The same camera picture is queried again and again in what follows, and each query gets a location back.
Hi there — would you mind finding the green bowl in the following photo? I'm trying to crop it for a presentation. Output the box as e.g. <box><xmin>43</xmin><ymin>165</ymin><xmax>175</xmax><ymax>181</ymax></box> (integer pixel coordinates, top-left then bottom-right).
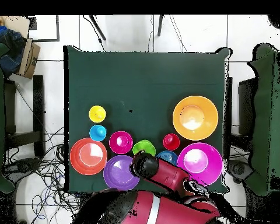
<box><xmin>132</xmin><ymin>139</ymin><xmax>157</xmax><ymax>158</ymax></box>

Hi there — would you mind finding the small crimson bowl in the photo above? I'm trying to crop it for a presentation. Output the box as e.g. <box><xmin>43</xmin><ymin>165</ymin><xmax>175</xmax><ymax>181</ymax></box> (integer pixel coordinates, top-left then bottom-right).
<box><xmin>108</xmin><ymin>131</ymin><xmax>134</xmax><ymax>155</ymax></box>

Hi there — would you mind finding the red cup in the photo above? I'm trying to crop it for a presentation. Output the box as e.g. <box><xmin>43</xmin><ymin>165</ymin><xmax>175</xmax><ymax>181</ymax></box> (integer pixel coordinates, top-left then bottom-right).
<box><xmin>162</xmin><ymin>133</ymin><xmax>181</xmax><ymax>151</ymax></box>

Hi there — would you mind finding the dark green tablecloth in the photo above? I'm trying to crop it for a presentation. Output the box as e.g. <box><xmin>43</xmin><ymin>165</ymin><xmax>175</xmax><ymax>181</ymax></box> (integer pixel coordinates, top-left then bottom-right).
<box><xmin>63</xmin><ymin>45</ymin><xmax>233</xmax><ymax>194</ymax></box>

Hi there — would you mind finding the blue cup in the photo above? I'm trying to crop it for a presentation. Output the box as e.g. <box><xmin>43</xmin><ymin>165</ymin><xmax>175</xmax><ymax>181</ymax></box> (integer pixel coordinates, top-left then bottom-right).
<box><xmin>89</xmin><ymin>124</ymin><xmax>107</xmax><ymax>142</ymax></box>

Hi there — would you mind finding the blue bowl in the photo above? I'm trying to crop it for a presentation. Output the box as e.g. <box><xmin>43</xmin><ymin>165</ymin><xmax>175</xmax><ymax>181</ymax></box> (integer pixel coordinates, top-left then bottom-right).
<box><xmin>156</xmin><ymin>150</ymin><xmax>179</xmax><ymax>167</ymax></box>

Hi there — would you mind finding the yellow cup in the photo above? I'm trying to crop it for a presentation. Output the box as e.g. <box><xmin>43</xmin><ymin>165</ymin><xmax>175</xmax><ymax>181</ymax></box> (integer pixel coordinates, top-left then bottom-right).
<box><xmin>88</xmin><ymin>105</ymin><xmax>107</xmax><ymax>124</ymax></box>

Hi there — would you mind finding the purple bowl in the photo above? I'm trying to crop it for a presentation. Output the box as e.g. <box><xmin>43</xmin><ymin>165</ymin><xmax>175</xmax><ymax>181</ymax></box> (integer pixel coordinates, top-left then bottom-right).
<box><xmin>103</xmin><ymin>155</ymin><xmax>141</xmax><ymax>191</ymax></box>

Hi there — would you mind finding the large orange bowl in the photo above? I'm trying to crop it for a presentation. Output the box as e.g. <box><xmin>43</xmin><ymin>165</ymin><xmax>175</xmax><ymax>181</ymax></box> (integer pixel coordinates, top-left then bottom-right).
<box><xmin>171</xmin><ymin>94</ymin><xmax>219</xmax><ymax>141</ymax></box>

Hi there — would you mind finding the red-orange bowl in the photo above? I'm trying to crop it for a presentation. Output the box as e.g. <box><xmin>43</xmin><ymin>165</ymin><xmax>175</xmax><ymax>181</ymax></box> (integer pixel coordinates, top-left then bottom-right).
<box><xmin>69</xmin><ymin>137</ymin><xmax>109</xmax><ymax>176</ymax></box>

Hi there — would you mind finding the large pink bowl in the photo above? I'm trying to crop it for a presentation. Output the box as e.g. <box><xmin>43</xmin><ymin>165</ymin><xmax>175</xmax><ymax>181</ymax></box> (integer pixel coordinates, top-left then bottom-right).
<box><xmin>177</xmin><ymin>142</ymin><xmax>224</xmax><ymax>187</ymax></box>

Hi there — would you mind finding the black tripod leg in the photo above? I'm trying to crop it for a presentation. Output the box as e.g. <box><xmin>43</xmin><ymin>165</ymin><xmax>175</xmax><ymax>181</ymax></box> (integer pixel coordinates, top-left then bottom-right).
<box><xmin>157</xmin><ymin>15</ymin><xmax>165</xmax><ymax>37</ymax></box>
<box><xmin>88</xmin><ymin>15</ymin><xmax>107</xmax><ymax>41</ymax></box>

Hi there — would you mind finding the brown cardboard box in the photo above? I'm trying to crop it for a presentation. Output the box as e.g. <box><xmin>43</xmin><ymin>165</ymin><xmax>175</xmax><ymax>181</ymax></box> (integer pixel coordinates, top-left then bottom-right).
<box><xmin>15</xmin><ymin>38</ymin><xmax>41</xmax><ymax>79</ymax></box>

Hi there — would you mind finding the blue fabric bundle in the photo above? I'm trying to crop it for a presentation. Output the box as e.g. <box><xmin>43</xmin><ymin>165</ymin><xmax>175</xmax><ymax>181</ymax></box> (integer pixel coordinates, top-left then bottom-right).
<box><xmin>0</xmin><ymin>24</ymin><xmax>26</xmax><ymax>76</ymax></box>

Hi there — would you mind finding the tangle of floor cables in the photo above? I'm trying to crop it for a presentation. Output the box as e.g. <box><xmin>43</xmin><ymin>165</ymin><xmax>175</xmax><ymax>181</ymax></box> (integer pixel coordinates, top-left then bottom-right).
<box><xmin>4</xmin><ymin>127</ymin><xmax>85</xmax><ymax>224</ymax></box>

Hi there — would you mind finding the black stool frame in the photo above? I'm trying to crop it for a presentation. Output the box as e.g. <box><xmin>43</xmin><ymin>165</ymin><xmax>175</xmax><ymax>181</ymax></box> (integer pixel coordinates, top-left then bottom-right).
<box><xmin>3</xmin><ymin>75</ymin><xmax>46</xmax><ymax>159</ymax></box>

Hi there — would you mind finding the black pedestal foot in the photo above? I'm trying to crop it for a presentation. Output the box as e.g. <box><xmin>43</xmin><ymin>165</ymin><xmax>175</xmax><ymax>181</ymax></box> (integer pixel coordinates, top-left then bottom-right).
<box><xmin>2</xmin><ymin>157</ymin><xmax>41</xmax><ymax>180</ymax></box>
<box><xmin>228</xmin><ymin>159</ymin><xmax>253</xmax><ymax>184</ymax></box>

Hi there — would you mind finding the white panel black frame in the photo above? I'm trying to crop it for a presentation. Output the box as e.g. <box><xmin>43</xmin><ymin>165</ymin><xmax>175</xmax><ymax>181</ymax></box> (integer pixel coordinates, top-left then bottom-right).
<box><xmin>27</xmin><ymin>15</ymin><xmax>60</xmax><ymax>43</ymax></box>

